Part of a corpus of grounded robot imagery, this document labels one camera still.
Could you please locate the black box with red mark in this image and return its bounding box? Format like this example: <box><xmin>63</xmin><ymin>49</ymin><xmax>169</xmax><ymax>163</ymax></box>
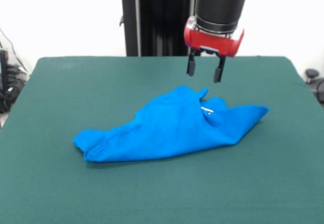
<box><xmin>0</xmin><ymin>49</ymin><xmax>10</xmax><ymax>93</ymax></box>

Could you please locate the black cable clutter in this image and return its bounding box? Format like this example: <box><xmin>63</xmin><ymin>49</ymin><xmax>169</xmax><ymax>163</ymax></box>
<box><xmin>0</xmin><ymin>64</ymin><xmax>29</xmax><ymax>114</ymax></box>

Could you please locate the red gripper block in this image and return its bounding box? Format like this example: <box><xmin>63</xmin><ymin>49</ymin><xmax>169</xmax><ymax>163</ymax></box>
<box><xmin>183</xmin><ymin>17</ymin><xmax>245</xmax><ymax>83</ymax></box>

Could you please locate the blue shirt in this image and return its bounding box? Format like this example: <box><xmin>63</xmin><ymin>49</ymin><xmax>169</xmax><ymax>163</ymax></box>
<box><xmin>72</xmin><ymin>85</ymin><xmax>270</xmax><ymax>163</ymax></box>

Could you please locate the grey office chair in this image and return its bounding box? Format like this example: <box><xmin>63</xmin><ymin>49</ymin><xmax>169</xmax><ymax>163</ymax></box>
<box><xmin>305</xmin><ymin>68</ymin><xmax>324</xmax><ymax>105</ymax></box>

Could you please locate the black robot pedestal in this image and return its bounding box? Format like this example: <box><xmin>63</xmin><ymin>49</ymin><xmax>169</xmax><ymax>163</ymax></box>
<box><xmin>111</xmin><ymin>0</ymin><xmax>199</xmax><ymax>57</ymax></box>

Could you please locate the dark green table cloth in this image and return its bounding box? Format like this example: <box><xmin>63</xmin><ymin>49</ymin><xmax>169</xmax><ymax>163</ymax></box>
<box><xmin>0</xmin><ymin>56</ymin><xmax>324</xmax><ymax>224</ymax></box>

